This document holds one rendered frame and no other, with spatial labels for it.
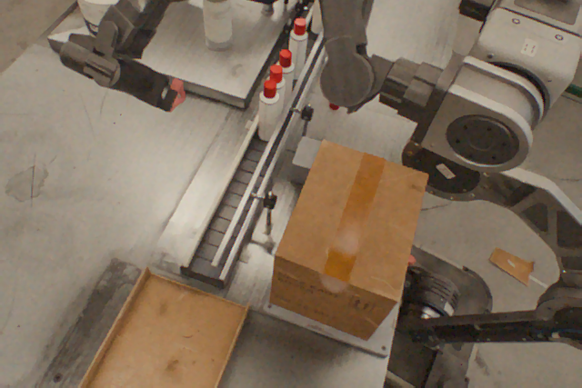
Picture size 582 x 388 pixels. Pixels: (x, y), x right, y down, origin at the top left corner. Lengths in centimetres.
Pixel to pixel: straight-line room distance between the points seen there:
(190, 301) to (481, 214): 165
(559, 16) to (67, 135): 122
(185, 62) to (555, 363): 184
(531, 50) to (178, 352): 89
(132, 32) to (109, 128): 65
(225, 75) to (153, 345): 80
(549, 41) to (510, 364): 166
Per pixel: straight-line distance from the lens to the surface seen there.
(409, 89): 67
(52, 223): 134
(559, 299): 127
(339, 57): 68
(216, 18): 150
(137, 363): 115
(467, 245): 236
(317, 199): 95
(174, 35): 165
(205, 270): 114
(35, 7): 341
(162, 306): 117
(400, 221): 97
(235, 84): 147
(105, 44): 88
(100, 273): 124
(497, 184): 104
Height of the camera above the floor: 193
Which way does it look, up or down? 55 degrees down
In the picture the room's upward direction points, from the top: 8 degrees clockwise
